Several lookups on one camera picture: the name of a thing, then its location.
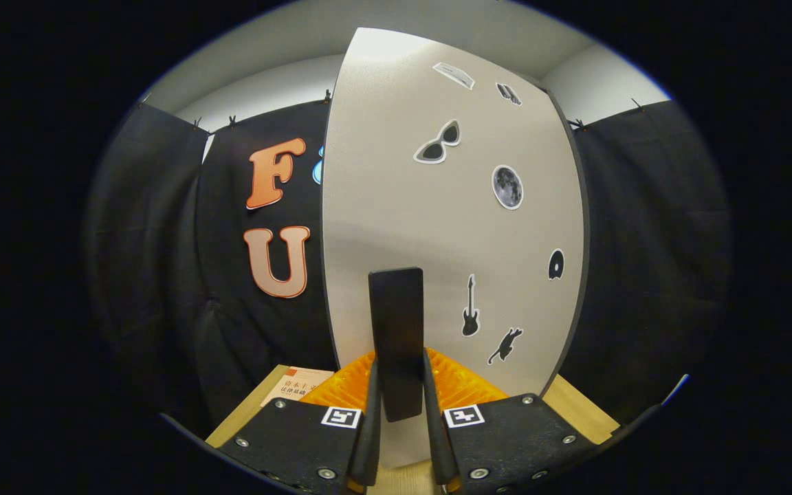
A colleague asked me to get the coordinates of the beige shoe cabinet door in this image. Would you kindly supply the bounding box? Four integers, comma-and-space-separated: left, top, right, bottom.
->
320, 27, 586, 468

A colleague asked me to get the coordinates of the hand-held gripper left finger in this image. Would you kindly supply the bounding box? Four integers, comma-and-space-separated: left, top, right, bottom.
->
219, 351, 382, 495

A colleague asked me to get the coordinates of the beige orange book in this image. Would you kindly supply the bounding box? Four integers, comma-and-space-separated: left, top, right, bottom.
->
261, 366, 335, 408

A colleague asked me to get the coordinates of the black backdrop cloth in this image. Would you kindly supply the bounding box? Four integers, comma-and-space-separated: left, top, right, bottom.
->
83, 93, 734, 441

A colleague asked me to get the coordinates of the dark grey shoe cabinet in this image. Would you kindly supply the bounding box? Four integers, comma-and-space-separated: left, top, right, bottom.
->
319, 82, 591, 399

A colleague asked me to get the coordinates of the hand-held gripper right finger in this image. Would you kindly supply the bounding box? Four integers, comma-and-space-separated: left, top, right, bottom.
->
423, 347, 600, 495

